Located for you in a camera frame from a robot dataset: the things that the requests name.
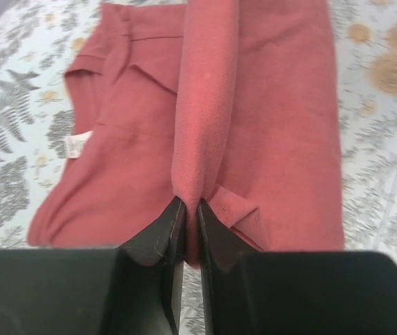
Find pink t shirt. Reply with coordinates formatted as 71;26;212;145
27;1;344;265

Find floral patterned table mat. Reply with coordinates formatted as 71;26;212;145
0;0;397;335

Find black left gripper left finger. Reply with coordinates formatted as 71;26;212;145
0;198;186;334

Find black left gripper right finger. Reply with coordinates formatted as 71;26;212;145
197;201;397;334

